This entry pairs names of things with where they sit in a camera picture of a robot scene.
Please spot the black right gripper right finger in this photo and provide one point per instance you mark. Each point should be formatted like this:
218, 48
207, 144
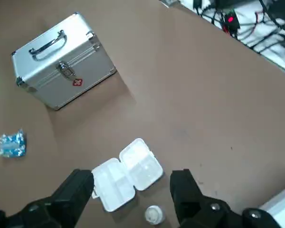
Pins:
192, 209

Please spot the black device with red light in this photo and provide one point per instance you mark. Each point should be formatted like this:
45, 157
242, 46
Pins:
231, 20

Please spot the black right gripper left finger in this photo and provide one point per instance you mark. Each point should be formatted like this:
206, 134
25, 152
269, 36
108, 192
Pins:
61, 204

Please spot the white open pill box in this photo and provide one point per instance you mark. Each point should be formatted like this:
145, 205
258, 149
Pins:
123, 180

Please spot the blue and white packet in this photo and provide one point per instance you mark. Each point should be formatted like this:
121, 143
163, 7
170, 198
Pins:
12, 145

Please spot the small clear medicine bottle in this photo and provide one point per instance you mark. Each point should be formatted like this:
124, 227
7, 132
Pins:
154, 215

